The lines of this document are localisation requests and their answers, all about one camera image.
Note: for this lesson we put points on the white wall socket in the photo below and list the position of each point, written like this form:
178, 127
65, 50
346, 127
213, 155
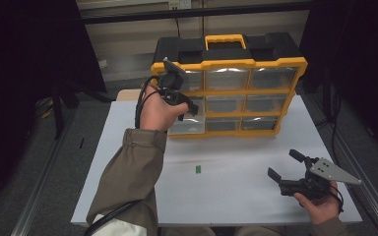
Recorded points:
179, 4

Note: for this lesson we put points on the small green block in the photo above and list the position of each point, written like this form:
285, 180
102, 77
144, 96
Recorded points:
198, 169

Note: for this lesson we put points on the aluminium rail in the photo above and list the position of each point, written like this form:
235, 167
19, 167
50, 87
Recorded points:
36, 196
374, 203

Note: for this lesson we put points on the person's left hand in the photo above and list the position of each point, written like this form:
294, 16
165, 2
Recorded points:
157, 113

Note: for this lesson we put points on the person's right hand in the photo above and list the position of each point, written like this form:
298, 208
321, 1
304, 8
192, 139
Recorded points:
325, 209

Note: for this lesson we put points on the black marker pen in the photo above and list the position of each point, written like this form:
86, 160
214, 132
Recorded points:
82, 143

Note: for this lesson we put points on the yellow and black organizer case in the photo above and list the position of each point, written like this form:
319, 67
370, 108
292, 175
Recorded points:
226, 63

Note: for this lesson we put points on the grid of clear drawers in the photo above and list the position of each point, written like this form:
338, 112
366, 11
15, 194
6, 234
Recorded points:
226, 80

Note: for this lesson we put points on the black metal stand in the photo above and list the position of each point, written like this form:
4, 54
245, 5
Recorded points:
58, 114

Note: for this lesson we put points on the black horizontal bar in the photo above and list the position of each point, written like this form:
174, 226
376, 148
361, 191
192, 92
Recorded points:
144, 16

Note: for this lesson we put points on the small clear plastic drawer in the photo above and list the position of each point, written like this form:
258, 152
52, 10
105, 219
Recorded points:
193, 126

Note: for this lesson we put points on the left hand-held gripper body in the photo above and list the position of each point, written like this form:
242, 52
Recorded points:
170, 81

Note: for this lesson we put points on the small white box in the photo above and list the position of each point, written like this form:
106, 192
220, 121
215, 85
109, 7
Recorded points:
102, 63

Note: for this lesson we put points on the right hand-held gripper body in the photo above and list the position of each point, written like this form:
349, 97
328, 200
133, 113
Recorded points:
310, 187

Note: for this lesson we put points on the person's right leg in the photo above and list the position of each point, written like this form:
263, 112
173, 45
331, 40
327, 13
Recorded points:
262, 231

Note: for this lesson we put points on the black curtain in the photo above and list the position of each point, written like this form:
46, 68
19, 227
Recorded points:
367, 65
19, 82

